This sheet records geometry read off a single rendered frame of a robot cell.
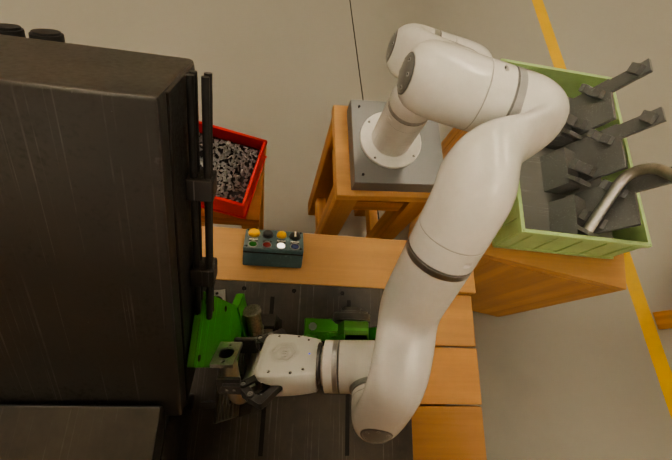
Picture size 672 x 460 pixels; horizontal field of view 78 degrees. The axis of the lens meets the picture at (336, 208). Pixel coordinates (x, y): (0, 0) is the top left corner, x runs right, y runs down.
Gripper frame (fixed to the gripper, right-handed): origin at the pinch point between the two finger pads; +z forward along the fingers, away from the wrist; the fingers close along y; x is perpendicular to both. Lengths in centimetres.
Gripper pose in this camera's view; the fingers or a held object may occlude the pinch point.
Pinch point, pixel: (232, 364)
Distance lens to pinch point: 77.5
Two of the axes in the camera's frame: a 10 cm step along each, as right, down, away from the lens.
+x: 0.6, 9.2, 4.0
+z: -9.9, 0.2, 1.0
